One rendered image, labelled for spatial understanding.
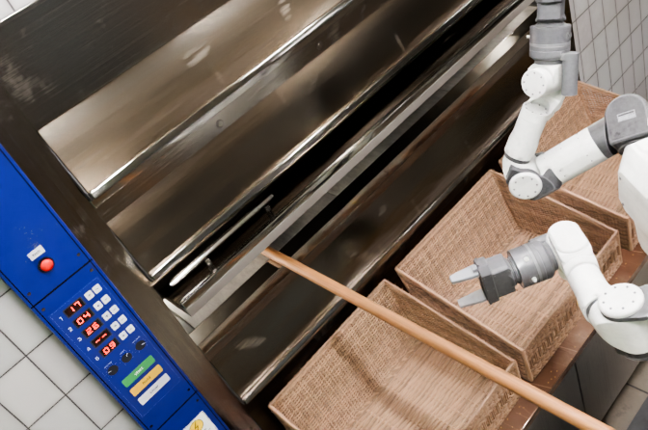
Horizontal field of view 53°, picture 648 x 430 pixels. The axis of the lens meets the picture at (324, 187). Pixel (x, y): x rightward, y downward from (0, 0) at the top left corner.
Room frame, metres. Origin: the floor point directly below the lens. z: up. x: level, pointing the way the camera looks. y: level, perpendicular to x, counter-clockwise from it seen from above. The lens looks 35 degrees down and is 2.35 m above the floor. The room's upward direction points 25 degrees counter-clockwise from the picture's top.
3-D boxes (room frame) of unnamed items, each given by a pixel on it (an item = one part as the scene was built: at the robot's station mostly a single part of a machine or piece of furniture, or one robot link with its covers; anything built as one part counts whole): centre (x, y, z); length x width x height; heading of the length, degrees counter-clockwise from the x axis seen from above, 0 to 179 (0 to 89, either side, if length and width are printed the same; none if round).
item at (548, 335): (1.49, -0.45, 0.72); 0.56 x 0.49 x 0.28; 119
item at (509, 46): (1.73, -0.29, 1.16); 1.80 x 0.06 x 0.04; 119
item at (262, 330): (1.71, -0.30, 1.02); 1.79 x 0.11 x 0.19; 119
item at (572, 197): (1.78, -0.97, 0.72); 0.56 x 0.49 x 0.28; 120
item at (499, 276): (0.96, -0.28, 1.27); 0.12 x 0.10 x 0.13; 85
